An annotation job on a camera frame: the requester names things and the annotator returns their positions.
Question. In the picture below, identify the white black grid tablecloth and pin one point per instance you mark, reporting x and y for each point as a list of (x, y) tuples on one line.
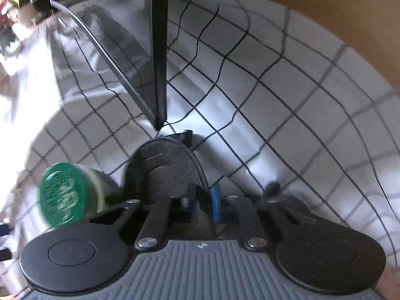
[(281, 111)]

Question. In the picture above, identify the green lid jar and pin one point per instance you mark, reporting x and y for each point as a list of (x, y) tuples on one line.
[(71, 192)]

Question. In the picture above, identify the black flat screen monitor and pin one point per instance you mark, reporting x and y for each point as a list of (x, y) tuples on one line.
[(131, 37)]

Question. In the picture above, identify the black mesh pouch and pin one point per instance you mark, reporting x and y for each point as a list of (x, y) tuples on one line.
[(167, 167)]

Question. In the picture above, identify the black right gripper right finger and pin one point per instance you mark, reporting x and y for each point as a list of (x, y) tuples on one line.
[(225, 207)]

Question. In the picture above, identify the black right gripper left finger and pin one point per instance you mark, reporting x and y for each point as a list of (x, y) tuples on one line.
[(182, 207)]

